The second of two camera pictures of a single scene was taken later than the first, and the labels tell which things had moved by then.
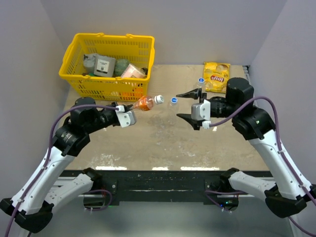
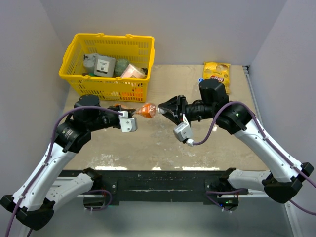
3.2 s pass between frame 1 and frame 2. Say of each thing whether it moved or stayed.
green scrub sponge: stayed
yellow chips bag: stayed
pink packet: stayed
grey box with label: stayed
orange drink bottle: moved
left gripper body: stayed
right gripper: moved
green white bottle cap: moved
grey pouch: stayed
